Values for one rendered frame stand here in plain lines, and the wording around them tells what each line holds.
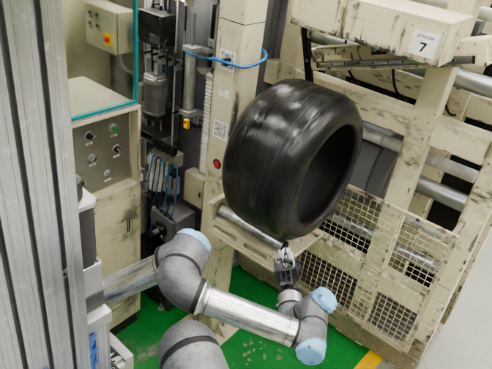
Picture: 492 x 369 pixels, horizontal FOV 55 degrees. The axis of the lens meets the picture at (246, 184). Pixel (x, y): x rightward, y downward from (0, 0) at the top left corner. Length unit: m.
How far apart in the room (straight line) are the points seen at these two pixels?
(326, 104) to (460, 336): 1.92
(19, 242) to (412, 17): 1.39
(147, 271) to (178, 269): 0.18
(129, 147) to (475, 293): 2.44
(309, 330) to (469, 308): 2.20
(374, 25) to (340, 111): 0.32
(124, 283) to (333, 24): 1.17
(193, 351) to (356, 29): 1.31
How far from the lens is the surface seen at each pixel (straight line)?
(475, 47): 1.84
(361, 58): 1.99
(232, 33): 1.82
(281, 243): 1.87
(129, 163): 2.18
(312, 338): 1.28
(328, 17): 1.89
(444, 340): 3.11
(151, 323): 2.76
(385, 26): 1.79
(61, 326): 0.96
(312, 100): 1.67
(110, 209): 2.14
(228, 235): 2.03
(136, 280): 1.46
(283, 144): 1.57
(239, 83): 1.85
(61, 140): 0.74
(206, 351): 0.90
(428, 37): 1.74
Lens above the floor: 2.06
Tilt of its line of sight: 31 degrees down
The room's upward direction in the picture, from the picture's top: 8 degrees clockwise
